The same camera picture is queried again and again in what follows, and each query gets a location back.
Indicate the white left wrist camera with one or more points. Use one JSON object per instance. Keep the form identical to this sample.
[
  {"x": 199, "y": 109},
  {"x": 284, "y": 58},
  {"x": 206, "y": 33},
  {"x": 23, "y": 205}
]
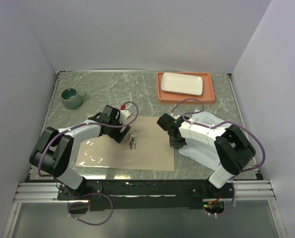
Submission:
[{"x": 124, "y": 114}]

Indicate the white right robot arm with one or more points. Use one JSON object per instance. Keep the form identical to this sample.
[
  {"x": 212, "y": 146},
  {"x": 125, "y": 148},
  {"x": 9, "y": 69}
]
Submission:
[{"x": 232, "y": 146}]

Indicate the green ceramic cup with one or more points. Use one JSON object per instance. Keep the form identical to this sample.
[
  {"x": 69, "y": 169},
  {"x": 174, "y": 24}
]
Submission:
[{"x": 71, "y": 98}]

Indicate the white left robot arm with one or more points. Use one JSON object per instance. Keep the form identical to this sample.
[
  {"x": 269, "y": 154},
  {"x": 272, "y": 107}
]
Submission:
[{"x": 54, "y": 147}]

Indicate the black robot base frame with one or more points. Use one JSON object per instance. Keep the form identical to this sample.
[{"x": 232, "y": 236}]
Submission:
[{"x": 141, "y": 194}]

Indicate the metal folder clip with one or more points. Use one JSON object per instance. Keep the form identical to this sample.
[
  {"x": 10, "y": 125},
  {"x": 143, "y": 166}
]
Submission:
[{"x": 132, "y": 142}]

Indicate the printed paper sheet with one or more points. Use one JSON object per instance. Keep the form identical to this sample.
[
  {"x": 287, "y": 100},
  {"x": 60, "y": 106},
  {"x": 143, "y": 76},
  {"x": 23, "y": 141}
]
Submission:
[
  {"x": 205, "y": 118},
  {"x": 202, "y": 153}
]

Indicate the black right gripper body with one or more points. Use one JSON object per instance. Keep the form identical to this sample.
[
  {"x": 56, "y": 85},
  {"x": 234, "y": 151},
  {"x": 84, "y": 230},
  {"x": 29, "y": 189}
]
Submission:
[{"x": 178, "y": 138}]

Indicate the white rectangular plate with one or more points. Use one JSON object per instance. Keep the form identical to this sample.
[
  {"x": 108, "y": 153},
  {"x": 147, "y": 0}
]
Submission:
[{"x": 182, "y": 84}]

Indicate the brown paper folder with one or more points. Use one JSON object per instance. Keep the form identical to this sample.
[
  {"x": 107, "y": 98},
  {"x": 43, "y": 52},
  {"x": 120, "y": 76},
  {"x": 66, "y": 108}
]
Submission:
[{"x": 152, "y": 150}]

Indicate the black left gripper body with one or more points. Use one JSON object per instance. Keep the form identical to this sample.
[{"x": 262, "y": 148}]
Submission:
[{"x": 116, "y": 121}]

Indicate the terracotta rectangular tray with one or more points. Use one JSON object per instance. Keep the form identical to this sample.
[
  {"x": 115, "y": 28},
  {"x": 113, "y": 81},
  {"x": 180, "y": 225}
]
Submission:
[{"x": 171, "y": 98}]

